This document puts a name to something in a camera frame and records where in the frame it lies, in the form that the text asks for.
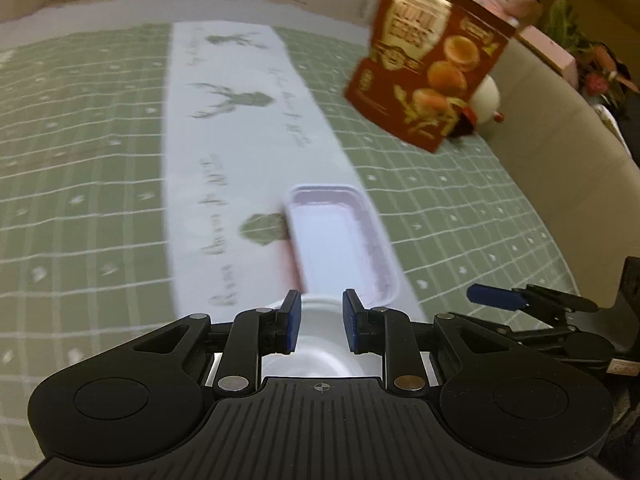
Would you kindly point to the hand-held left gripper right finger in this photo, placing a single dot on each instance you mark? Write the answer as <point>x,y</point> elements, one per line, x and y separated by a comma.
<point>350,322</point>

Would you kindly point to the pink box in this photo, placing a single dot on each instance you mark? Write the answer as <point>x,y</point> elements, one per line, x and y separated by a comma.
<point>550,52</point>

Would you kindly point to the white egg-shaped figurine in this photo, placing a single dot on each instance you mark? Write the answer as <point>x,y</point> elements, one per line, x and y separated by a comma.
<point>487,105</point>

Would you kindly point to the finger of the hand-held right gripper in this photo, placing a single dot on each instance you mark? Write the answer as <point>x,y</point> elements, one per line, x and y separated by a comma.
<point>495,296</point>
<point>525,332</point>

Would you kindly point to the brown snack pouch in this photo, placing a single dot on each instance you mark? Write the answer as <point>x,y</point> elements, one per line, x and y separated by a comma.
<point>430,75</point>

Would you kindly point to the green checked tablecloth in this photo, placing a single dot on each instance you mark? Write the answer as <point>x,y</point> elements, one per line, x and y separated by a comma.
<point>80,185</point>

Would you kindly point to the white deer-print table runner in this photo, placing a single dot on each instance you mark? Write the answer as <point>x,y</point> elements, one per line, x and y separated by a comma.
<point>225,160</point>

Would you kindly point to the white plastic bowl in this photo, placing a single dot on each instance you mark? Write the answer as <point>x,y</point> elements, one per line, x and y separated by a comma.
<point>320,340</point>

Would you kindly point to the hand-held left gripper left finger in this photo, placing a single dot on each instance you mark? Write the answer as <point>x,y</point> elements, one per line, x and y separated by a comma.
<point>291,322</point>

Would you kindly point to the red flowers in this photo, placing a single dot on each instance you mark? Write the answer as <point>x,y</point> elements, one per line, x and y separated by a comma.
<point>607,72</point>

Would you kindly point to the beige sofa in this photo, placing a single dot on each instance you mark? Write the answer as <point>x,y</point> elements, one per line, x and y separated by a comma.
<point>560,160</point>

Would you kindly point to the red rectangular tray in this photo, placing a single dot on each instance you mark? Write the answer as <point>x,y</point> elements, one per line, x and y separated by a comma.
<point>340,240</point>

